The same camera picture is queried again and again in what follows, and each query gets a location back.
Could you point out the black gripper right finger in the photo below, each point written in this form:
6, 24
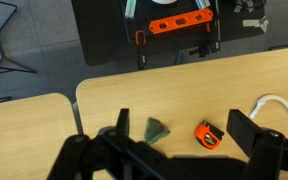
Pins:
243, 130

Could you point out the orange spirit level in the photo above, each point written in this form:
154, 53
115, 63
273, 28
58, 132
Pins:
180, 21

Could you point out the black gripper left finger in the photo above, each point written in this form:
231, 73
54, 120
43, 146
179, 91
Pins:
123, 124

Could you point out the orange black tape measure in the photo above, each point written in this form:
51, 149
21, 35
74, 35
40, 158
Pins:
208, 135

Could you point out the black wire chair frame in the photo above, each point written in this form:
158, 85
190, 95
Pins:
3, 57

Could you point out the green leafy plush toy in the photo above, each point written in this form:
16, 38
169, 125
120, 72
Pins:
154, 131

